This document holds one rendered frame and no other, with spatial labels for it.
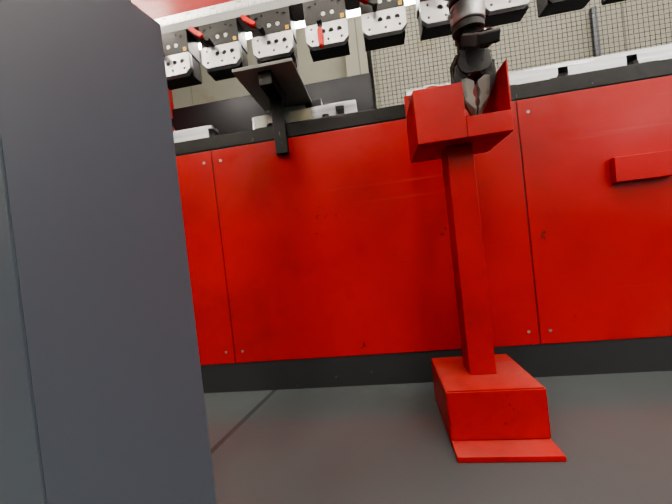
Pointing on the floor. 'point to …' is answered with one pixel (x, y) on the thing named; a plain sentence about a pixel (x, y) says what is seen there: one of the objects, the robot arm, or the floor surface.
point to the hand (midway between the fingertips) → (477, 111)
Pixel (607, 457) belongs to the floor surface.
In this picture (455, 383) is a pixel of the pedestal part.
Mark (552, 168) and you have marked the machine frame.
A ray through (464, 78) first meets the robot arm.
